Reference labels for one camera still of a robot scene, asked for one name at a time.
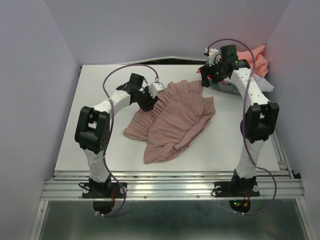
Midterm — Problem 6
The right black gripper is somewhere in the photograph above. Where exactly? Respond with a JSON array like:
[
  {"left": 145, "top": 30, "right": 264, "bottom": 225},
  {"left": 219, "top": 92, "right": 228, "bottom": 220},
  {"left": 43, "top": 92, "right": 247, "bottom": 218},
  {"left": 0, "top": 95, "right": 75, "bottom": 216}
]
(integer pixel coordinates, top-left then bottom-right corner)
[{"left": 198, "top": 58, "right": 227, "bottom": 88}]

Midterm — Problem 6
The dusty pink skirt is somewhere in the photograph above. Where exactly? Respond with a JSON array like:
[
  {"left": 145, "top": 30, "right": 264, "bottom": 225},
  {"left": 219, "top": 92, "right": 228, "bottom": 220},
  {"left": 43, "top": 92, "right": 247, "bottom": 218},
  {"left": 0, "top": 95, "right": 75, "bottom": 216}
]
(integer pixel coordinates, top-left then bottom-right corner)
[{"left": 123, "top": 80, "right": 216, "bottom": 164}]

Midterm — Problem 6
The white light blue cloth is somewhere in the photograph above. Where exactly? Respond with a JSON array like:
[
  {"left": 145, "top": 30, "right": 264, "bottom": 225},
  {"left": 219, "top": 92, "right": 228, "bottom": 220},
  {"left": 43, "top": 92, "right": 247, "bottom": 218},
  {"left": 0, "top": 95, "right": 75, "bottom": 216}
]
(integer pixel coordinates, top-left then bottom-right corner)
[{"left": 253, "top": 74, "right": 274, "bottom": 93}]

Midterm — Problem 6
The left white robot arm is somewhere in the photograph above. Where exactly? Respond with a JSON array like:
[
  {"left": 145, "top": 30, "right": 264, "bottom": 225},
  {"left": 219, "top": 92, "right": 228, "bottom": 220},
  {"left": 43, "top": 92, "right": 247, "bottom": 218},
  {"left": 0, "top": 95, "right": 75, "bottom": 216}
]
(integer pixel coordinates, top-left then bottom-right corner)
[{"left": 74, "top": 73, "right": 165, "bottom": 197}]

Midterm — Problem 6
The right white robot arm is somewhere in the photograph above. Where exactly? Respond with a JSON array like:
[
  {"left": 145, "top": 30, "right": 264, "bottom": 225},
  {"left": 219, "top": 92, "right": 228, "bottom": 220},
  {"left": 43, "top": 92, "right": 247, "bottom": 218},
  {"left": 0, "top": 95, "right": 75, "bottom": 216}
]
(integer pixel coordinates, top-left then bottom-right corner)
[{"left": 199, "top": 45, "right": 280, "bottom": 197}]

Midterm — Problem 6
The light blue patterned bin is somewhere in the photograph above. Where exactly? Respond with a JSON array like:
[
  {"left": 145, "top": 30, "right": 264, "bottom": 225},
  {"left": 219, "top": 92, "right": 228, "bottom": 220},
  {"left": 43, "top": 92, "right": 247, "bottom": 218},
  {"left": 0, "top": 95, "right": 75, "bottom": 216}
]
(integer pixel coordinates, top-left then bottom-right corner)
[{"left": 211, "top": 81, "right": 240, "bottom": 95}]

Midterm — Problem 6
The coral orange skirt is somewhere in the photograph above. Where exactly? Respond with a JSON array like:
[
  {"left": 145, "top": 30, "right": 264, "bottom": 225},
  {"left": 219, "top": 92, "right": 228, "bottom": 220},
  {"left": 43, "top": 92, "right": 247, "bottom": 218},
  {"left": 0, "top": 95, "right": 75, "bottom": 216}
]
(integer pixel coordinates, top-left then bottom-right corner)
[{"left": 197, "top": 44, "right": 268, "bottom": 78}]

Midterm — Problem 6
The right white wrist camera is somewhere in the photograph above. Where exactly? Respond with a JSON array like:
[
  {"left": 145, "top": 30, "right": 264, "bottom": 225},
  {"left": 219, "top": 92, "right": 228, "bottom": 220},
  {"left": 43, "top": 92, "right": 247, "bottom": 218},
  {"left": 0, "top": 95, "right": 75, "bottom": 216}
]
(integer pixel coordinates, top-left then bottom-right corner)
[{"left": 204, "top": 48, "right": 221, "bottom": 66}]

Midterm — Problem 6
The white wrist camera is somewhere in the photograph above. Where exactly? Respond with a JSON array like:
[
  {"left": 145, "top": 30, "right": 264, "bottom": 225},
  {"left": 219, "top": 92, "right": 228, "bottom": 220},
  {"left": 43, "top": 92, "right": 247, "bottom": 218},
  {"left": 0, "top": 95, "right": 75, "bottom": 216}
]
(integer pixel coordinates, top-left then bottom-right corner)
[
  {"left": 148, "top": 82, "right": 166, "bottom": 98},
  {"left": 204, "top": 48, "right": 221, "bottom": 66}
]

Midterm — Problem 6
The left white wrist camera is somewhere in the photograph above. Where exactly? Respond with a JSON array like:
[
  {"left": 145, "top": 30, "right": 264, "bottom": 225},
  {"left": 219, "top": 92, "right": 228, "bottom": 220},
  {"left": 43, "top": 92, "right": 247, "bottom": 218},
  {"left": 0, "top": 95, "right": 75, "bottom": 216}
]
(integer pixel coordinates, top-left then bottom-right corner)
[{"left": 148, "top": 82, "right": 166, "bottom": 98}]

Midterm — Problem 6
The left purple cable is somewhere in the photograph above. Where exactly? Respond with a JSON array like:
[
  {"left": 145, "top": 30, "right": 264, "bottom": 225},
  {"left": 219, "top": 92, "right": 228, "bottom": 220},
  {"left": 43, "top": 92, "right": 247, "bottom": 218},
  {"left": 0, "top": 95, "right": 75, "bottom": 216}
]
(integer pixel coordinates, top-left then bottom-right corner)
[{"left": 94, "top": 64, "right": 161, "bottom": 218}]

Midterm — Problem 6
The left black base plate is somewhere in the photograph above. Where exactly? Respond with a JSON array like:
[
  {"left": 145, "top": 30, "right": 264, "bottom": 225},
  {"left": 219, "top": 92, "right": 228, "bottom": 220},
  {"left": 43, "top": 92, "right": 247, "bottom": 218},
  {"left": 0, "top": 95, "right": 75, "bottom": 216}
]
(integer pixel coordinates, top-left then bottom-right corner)
[{"left": 78, "top": 181, "right": 128, "bottom": 218}]

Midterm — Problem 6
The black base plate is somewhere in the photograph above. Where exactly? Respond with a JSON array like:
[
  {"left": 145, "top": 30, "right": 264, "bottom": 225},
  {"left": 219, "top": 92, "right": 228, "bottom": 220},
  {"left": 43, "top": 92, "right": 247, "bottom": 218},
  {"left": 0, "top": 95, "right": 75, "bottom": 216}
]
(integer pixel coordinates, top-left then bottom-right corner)
[
  {"left": 210, "top": 181, "right": 261, "bottom": 215},
  {"left": 78, "top": 181, "right": 128, "bottom": 218}
]

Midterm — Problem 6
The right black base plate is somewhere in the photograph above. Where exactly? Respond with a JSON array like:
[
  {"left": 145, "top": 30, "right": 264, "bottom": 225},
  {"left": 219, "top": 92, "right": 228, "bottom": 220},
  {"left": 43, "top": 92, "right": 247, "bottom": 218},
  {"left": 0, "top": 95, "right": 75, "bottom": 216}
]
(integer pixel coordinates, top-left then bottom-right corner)
[{"left": 210, "top": 181, "right": 261, "bottom": 215}]

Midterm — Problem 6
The aluminium rail frame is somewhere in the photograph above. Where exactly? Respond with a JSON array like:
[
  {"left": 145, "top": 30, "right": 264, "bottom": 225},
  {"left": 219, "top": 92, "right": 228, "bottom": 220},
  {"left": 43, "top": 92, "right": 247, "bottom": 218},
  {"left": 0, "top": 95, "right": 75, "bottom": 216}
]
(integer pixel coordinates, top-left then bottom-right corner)
[{"left": 29, "top": 94, "right": 311, "bottom": 240}]

